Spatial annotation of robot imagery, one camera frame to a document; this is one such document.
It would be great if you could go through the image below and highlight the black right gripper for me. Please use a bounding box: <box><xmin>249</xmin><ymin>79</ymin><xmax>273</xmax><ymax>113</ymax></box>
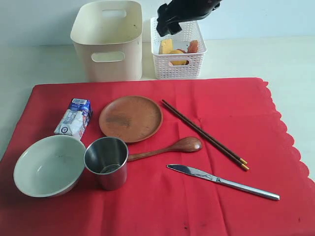
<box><xmin>156</xmin><ymin>0</ymin><xmax>221</xmax><ymax>37</ymax></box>

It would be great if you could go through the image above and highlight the yellow cheese wedge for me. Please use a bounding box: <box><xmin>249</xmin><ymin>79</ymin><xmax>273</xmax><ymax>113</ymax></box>
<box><xmin>159</xmin><ymin>38</ymin><xmax>173</xmax><ymax>55</ymax></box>

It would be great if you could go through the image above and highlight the yellow lemon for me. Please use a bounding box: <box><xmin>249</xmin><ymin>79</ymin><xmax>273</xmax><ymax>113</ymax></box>
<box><xmin>168</xmin><ymin>50</ymin><xmax>189</xmax><ymax>66</ymax></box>

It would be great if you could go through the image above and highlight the orange fried chicken piece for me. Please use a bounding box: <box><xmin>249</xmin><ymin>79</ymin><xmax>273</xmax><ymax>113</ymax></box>
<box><xmin>187</xmin><ymin>40</ymin><xmax>198</xmax><ymax>54</ymax></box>

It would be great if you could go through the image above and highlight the white perforated plastic basket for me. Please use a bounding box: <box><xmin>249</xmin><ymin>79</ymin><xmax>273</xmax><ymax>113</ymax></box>
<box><xmin>150</xmin><ymin>17</ymin><xmax>207</xmax><ymax>80</ymax></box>

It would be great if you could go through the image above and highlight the cream plastic bin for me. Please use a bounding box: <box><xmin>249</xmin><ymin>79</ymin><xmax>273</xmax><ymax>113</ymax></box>
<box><xmin>70</xmin><ymin>0</ymin><xmax>143</xmax><ymax>82</ymax></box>

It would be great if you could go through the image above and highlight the brown wooden plate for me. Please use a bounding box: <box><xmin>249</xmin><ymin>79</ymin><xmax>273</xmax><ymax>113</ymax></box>
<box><xmin>98</xmin><ymin>95</ymin><xmax>163</xmax><ymax>144</ymax></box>

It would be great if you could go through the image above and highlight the red tablecloth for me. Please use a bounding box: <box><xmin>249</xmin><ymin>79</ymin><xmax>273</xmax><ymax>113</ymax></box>
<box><xmin>0</xmin><ymin>78</ymin><xmax>315</xmax><ymax>236</ymax></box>

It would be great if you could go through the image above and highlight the brown wooden spoon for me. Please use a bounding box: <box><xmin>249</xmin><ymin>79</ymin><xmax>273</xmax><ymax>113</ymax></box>
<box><xmin>127</xmin><ymin>137</ymin><xmax>202</xmax><ymax>162</ymax></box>

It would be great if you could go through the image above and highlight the blue white milk carton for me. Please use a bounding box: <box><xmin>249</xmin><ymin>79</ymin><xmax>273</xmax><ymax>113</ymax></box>
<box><xmin>54</xmin><ymin>98</ymin><xmax>93</xmax><ymax>140</ymax></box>

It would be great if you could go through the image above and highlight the stainless steel cup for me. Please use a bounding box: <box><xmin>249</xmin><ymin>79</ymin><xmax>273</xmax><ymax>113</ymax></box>
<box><xmin>84</xmin><ymin>137</ymin><xmax>128</xmax><ymax>190</ymax></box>

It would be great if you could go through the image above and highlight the silver table knife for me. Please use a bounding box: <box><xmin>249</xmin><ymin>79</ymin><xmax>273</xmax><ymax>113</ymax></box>
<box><xmin>166</xmin><ymin>164</ymin><xmax>280</xmax><ymax>201</ymax></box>

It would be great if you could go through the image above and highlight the pale green ceramic bowl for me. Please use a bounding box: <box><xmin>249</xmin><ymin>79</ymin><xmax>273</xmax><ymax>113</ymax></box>
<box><xmin>13</xmin><ymin>135</ymin><xmax>86</xmax><ymax>198</ymax></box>

